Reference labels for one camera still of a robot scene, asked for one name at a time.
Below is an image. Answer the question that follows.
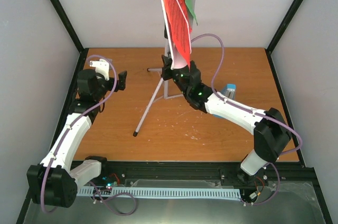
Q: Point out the white perforated music stand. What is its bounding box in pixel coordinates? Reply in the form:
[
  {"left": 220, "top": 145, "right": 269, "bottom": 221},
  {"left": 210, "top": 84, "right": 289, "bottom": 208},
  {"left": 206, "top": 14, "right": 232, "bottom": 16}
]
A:
[{"left": 133, "top": 0, "right": 199, "bottom": 137}]

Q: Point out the blue metronome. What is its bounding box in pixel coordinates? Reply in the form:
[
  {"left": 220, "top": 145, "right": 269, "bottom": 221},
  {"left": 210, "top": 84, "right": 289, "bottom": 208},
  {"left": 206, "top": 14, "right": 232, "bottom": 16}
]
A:
[{"left": 209, "top": 84, "right": 236, "bottom": 120}]

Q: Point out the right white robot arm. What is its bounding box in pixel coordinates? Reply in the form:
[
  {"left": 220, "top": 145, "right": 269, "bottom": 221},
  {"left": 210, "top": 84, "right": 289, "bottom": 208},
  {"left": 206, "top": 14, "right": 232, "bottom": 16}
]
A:
[{"left": 162, "top": 55, "right": 292, "bottom": 184}]

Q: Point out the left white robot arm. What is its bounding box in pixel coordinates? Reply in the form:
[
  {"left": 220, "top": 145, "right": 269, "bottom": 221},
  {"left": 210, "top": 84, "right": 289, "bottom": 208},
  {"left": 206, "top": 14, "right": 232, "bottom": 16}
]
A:
[{"left": 26, "top": 69, "right": 127, "bottom": 208}]

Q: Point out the red cloth on stand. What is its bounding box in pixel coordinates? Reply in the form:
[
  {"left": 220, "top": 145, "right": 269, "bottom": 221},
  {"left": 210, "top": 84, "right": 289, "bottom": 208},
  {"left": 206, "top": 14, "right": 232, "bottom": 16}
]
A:
[{"left": 161, "top": 0, "right": 192, "bottom": 69}]

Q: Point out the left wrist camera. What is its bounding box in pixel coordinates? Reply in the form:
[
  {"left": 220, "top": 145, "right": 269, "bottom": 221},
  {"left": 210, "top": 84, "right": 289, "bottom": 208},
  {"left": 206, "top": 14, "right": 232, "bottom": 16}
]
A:
[{"left": 89, "top": 59, "right": 110, "bottom": 81}]

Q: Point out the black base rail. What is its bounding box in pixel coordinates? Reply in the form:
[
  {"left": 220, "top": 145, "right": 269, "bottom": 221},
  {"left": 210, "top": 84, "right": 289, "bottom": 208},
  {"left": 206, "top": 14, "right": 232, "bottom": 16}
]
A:
[{"left": 103, "top": 161, "right": 254, "bottom": 185}]

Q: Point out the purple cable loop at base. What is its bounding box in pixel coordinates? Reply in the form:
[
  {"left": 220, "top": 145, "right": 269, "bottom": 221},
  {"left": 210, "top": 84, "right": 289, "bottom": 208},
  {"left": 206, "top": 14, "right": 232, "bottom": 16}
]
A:
[{"left": 88, "top": 179, "right": 137, "bottom": 216}]

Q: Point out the light blue slotted cable duct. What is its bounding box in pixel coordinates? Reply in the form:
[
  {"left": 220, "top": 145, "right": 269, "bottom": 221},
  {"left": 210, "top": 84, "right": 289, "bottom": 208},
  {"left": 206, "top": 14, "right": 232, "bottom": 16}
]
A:
[{"left": 76, "top": 185, "right": 242, "bottom": 200}]

